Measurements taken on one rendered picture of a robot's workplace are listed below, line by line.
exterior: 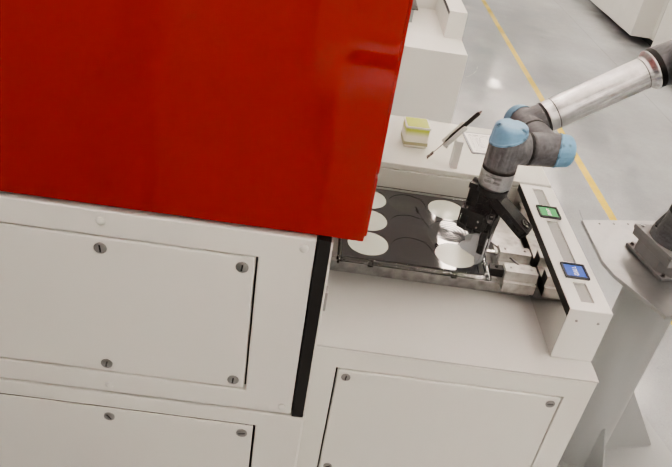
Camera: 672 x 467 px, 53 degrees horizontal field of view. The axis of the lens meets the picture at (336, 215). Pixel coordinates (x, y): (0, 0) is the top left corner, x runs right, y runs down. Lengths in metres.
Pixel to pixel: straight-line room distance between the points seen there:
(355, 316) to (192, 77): 0.77
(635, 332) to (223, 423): 1.29
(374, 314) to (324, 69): 0.77
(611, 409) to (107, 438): 1.55
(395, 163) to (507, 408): 0.72
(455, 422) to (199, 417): 0.60
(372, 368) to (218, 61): 0.81
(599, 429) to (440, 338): 1.00
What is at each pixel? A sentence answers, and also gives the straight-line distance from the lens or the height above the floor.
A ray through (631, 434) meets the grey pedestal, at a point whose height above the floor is 0.08.
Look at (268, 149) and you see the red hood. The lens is 0.97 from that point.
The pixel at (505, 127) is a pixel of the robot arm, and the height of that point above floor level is 1.27.
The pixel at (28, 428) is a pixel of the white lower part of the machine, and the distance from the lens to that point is 1.48.
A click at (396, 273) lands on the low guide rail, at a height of 0.84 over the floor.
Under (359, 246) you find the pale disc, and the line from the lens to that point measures 1.61.
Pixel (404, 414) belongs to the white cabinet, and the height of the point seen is 0.65.
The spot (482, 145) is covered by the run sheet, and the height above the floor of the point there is 0.97.
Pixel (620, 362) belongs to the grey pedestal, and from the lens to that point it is 2.23.
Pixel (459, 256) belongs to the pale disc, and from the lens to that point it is 1.66.
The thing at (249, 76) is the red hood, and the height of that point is 1.47.
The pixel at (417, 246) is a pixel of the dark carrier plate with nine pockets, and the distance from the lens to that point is 1.66.
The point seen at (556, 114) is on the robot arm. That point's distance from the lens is 1.64.
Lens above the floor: 1.80
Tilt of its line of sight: 32 degrees down
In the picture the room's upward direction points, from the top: 9 degrees clockwise
